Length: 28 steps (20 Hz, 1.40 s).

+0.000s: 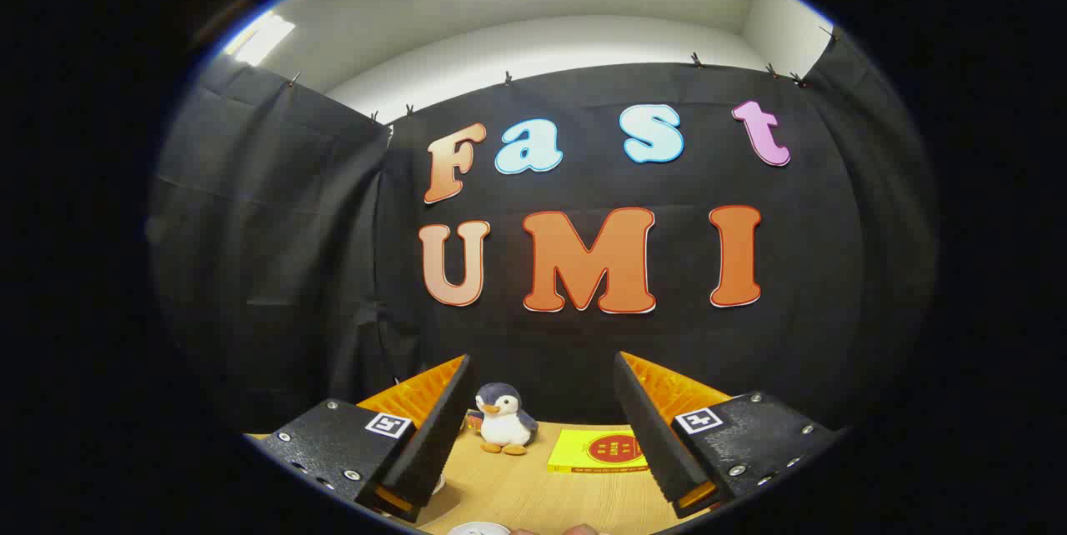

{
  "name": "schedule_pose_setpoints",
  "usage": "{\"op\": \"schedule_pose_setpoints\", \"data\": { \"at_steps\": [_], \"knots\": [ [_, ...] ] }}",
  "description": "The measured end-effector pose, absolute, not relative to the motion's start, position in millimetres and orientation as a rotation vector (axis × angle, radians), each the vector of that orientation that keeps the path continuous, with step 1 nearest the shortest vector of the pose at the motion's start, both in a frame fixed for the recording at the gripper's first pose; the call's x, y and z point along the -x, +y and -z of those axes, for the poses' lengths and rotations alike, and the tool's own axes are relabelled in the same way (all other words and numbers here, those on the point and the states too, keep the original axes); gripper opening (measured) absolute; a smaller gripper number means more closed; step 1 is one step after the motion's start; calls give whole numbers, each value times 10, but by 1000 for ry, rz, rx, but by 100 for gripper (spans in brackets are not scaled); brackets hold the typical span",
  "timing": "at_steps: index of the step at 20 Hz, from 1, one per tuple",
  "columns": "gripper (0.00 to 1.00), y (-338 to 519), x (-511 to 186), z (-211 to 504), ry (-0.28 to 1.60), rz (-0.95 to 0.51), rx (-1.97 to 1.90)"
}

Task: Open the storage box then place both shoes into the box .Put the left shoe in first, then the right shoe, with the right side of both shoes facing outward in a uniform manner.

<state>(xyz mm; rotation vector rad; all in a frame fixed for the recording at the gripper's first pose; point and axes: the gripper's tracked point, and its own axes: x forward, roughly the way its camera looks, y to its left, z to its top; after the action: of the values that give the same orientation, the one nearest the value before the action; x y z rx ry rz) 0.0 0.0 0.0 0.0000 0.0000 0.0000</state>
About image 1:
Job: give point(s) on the penguin plush toy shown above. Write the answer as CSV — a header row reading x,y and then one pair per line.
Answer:
x,y
506,427

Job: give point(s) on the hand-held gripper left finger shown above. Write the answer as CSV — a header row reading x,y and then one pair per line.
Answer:
x,y
438,435

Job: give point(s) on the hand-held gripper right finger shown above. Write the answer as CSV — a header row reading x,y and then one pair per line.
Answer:
x,y
650,435

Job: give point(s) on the ceiling light panel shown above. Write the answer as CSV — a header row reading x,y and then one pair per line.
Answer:
x,y
260,39

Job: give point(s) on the white canvas shoe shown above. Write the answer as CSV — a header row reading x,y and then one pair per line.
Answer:
x,y
479,529

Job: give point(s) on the yellow book with red circle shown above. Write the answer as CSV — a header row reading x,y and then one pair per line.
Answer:
x,y
575,450

